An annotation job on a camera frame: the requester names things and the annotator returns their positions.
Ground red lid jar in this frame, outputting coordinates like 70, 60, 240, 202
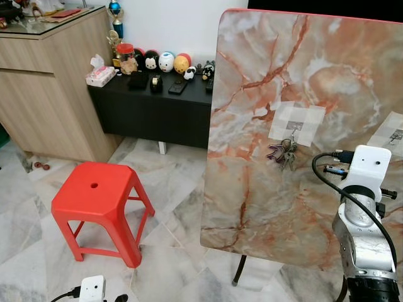
115, 43, 135, 67

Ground black round plush doll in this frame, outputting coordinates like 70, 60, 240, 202
133, 48, 146, 69

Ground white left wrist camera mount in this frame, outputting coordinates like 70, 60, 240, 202
79, 275, 106, 302

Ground black wallet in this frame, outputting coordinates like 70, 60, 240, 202
128, 74, 149, 90

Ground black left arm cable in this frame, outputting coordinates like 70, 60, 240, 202
50, 286, 81, 302

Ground black white mouse plush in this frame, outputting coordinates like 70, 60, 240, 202
144, 50, 159, 72

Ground metal hook on tape patch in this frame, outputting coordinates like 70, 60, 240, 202
367, 112, 403, 158
269, 101, 326, 147

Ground white round plush doll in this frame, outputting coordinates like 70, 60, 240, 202
158, 51, 175, 73

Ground blue gold trophy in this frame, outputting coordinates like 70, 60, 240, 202
107, 0, 125, 40

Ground red booklet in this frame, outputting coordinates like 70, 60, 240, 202
47, 8, 82, 20

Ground black phone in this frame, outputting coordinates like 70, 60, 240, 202
167, 79, 188, 96

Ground light wooden cabinet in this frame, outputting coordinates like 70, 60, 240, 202
0, 6, 123, 163

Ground yellow round plush doll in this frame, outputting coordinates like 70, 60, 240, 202
174, 53, 191, 75

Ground black low sideboard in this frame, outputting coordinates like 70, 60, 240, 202
87, 66, 215, 155

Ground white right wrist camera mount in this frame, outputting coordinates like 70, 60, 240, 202
348, 145, 392, 197

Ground pink white tissue pack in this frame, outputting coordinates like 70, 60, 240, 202
86, 54, 117, 87

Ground black tape dispenser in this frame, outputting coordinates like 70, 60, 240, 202
150, 74, 163, 93

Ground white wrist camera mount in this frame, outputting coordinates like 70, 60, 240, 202
79, 275, 106, 302
348, 145, 392, 197

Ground red plastic stool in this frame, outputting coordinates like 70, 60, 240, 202
51, 161, 156, 269

